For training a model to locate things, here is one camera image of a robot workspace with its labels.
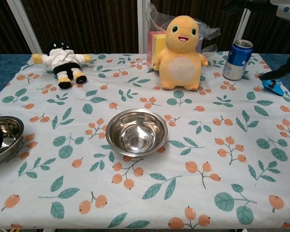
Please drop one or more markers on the stainless steel bowl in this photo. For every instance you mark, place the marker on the stainless steel bowl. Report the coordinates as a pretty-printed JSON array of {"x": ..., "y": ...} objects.
[
  {"x": 12, "y": 135},
  {"x": 135, "y": 135}
]

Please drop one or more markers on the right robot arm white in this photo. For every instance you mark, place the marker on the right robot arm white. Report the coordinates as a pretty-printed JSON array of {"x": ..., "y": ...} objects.
[{"x": 288, "y": 10}]

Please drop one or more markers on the blue snack packet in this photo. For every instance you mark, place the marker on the blue snack packet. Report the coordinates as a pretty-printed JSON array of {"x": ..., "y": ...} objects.
[{"x": 273, "y": 87}]

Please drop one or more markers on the blue silver drink can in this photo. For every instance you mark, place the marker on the blue silver drink can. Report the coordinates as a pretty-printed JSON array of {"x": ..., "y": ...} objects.
[{"x": 236, "y": 60}]

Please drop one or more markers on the clear plastic bag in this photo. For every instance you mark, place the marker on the clear plastic bag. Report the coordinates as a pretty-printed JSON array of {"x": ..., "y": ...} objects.
[{"x": 209, "y": 31}]

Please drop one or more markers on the black white plush doll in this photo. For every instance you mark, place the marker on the black white plush doll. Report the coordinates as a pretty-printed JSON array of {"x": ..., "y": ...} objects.
[{"x": 62, "y": 58}]

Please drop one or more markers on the yellow plush dinosaur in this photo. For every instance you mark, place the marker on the yellow plush dinosaur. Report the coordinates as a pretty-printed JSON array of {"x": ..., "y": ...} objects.
[{"x": 181, "y": 67}]

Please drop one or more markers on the floral print tablecloth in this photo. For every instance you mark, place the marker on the floral print tablecloth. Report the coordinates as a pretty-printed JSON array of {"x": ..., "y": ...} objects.
[{"x": 207, "y": 169}]

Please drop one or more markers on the yellow foam block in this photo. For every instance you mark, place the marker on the yellow foam block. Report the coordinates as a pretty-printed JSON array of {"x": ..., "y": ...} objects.
[{"x": 159, "y": 46}]

